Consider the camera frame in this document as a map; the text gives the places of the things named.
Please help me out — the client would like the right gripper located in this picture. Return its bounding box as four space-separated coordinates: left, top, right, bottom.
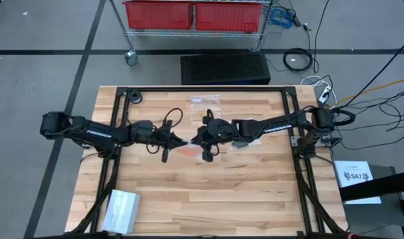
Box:
190 118 229 147

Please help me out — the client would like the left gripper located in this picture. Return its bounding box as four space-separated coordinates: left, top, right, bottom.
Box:
151 127 190 150

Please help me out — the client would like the black tape roll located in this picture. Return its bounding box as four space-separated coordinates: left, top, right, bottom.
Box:
128 89 144 104

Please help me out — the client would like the black perforated floor mat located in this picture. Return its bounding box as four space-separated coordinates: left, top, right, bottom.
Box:
180 52 272 86

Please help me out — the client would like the red plastic storage bin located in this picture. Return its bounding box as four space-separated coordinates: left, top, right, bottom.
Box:
194 1 262 33
122 0 193 31

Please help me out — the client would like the white power strip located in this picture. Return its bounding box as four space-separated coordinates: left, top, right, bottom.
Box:
318 85 332 104

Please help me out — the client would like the black power adapter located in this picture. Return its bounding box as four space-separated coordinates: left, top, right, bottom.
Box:
289 8 304 28

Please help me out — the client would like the white SA7 booklet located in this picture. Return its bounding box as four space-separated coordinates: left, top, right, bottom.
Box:
334 160 382 205

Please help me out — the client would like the black bar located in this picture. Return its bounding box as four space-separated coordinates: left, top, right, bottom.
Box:
338 168 404 204

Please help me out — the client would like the grey cart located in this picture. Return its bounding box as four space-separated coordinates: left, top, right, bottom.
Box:
341 164 404 239

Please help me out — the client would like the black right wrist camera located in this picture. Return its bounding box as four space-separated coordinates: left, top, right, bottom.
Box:
201 149 215 163

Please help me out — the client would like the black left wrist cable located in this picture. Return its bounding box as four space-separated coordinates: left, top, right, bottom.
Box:
161 107 184 133

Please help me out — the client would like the black aluminium table frame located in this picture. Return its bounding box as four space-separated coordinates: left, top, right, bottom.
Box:
67 85 351 239

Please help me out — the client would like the chrome wire shelf rack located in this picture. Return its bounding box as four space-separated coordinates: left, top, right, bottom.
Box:
108 0 276 66

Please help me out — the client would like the black cable coil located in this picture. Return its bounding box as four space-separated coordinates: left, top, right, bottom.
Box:
282 47 314 72

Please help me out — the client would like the white cable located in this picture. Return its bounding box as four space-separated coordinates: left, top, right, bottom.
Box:
300 75 338 104

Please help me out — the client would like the blue cable coil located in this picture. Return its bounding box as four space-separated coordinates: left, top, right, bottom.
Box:
267 6 294 29

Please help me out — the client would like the curved black floor cable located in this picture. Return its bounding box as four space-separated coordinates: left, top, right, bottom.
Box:
313 0 331 74

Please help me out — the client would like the orange extension cable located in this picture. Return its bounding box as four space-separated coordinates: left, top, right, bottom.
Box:
338 75 404 104

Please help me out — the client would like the looped black cable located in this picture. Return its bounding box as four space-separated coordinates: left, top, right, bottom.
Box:
346 92 404 132

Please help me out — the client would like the long black cable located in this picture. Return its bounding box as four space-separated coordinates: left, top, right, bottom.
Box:
340 125 404 151

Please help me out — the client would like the straight black floor cable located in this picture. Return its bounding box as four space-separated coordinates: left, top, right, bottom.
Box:
343 42 404 108

